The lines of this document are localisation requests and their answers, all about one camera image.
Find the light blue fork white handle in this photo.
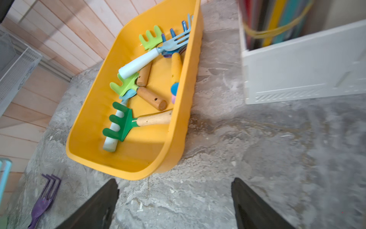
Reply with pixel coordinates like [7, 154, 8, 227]
[119, 15, 194, 79]

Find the purple rake pink handle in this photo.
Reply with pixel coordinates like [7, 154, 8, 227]
[162, 42, 186, 105]

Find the light green rake wooden handle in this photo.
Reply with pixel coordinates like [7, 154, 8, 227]
[136, 25, 163, 87]

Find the white wire mesh shelf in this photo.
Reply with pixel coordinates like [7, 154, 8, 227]
[1, 31, 42, 115]

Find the yellow plastic storage box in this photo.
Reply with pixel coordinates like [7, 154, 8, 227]
[65, 0, 204, 181]

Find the purple fork pink handle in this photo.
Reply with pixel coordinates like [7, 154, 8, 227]
[28, 174, 62, 229]

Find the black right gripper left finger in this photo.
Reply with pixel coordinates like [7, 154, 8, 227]
[57, 178, 120, 229]

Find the dark blue rake yellow handle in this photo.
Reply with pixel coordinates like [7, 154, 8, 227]
[161, 19, 189, 96]

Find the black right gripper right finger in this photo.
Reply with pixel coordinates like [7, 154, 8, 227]
[231, 177, 294, 229]

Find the aluminium frame rail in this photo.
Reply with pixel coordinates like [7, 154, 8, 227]
[1, 26, 73, 82]

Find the bundle of pens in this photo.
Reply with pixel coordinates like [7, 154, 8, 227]
[237, 0, 314, 50]

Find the light blue trowel white handle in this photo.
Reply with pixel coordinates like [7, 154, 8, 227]
[102, 88, 138, 153]

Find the light blue fork teal handle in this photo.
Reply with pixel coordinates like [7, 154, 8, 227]
[0, 157, 12, 202]

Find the light green rake wood handle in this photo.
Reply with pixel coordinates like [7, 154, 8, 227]
[110, 72, 167, 111]

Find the dark green rake wooden handle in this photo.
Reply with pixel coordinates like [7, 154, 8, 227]
[103, 102, 173, 142]

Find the white plastic file organizer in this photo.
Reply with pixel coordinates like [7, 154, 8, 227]
[237, 1, 366, 105]

